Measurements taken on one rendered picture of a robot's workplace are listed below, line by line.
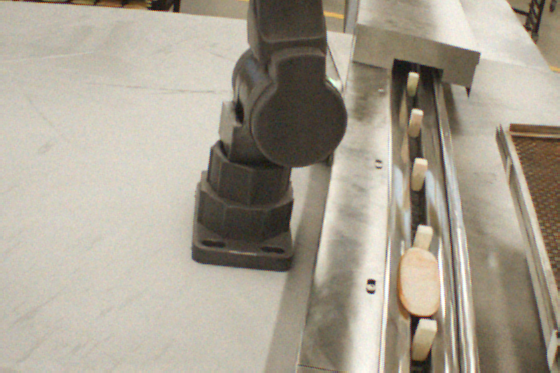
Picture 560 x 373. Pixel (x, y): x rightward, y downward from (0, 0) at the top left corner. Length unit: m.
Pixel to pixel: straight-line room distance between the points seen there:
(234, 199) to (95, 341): 0.19
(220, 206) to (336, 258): 0.11
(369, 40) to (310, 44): 0.46
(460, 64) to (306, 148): 0.49
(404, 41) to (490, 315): 0.50
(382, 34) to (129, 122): 0.38
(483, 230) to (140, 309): 0.38
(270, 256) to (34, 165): 0.27
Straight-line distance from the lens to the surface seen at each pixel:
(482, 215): 0.85
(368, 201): 0.72
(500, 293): 0.72
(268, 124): 0.62
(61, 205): 0.73
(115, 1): 3.01
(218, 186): 0.67
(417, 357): 0.58
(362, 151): 0.81
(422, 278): 0.63
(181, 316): 0.60
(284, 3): 0.61
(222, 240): 0.67
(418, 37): 1.07
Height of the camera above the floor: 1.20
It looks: 26 degrees down
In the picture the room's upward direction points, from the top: 10 degrees clockwise
